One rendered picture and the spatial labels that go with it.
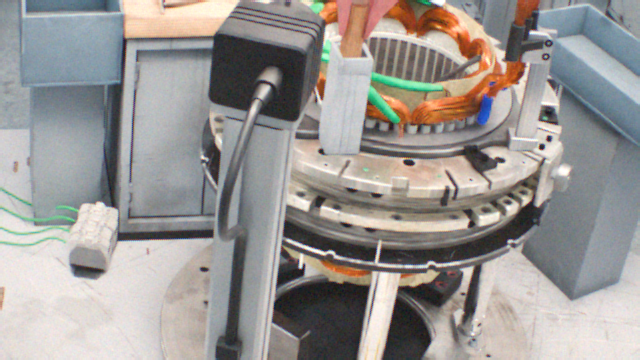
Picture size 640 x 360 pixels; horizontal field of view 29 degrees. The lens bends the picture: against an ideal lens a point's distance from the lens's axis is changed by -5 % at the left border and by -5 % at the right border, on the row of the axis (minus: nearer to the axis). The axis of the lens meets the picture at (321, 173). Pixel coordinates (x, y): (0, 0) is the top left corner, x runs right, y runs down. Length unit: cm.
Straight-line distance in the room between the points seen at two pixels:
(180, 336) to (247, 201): 68
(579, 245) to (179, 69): 48
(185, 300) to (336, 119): 38
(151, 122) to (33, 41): 17
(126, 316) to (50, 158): 20
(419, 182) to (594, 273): 48
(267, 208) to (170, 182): 80
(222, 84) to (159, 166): 82
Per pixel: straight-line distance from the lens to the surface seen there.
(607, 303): 149
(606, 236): 144
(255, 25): 58
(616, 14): 380
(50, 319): 134
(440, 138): 108
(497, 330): 137
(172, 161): 140
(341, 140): 104
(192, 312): 133
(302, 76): 57
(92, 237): 138
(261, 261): 64
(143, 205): 143
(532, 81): 107
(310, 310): 138
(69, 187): 144
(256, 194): 62
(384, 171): 104
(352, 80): 102
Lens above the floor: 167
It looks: 34 degrees down
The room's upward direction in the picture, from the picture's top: 8 degrees clockwise
